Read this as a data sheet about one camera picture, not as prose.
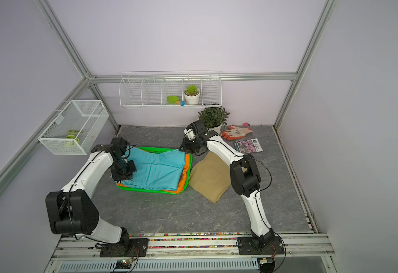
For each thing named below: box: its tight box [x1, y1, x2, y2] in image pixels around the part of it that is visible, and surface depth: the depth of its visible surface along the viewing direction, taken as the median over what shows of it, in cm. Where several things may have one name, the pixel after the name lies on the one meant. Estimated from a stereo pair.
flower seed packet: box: [233, 137, 264, 155], surface depth 111 cm
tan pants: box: [188, 150, 232, 204], surface depth 93 cm
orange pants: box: [115, 152, 191, 194], surface depth 84 cm
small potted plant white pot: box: [183, 84, 201, 106], surface depth 93 cm
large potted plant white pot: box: [197, 105, 231, 135], surface depth 101 cm
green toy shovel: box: [166, 95, 181, 106], surface depth 103 cm
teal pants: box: [118, 147, 186, 192], surface depth 87 cm
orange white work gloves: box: [221, 124, 255, 141], surface depth 118 cm
